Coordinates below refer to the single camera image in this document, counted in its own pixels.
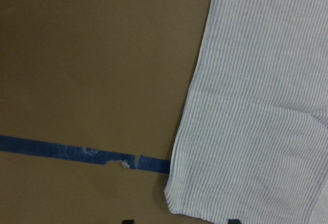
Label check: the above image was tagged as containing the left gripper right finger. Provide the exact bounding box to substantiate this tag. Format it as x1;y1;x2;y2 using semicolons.
228;219;238;224

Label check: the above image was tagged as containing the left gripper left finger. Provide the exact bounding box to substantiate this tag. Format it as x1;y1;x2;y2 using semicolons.
121;219;134;224

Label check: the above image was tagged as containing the light blue striped shirt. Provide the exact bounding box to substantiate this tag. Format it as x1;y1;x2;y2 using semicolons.
164;0;327;223

